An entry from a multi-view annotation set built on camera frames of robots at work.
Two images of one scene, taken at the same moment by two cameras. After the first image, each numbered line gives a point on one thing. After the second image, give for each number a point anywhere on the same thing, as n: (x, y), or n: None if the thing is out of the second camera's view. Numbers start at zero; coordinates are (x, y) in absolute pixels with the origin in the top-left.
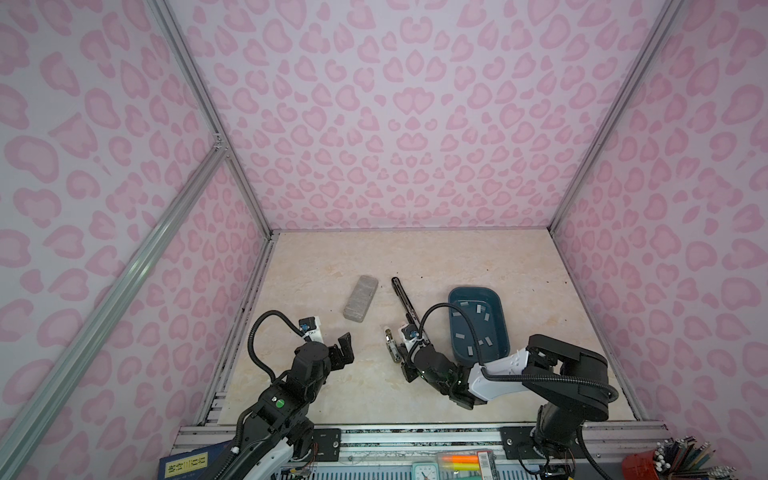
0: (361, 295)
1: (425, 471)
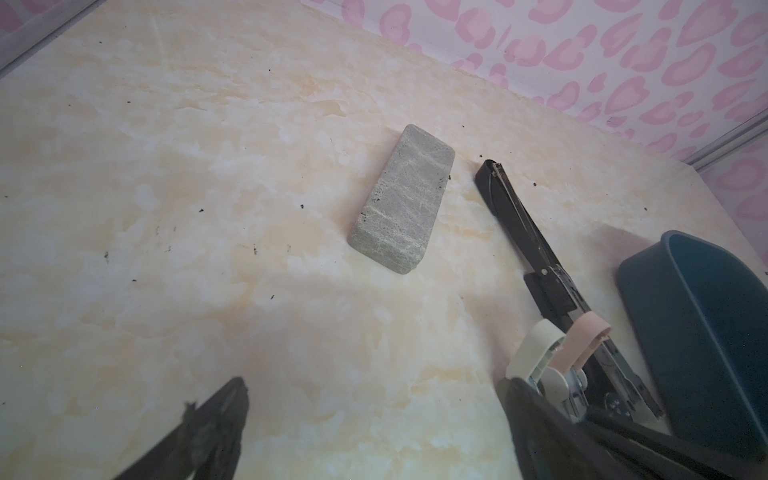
0: (395, 221)
1: None
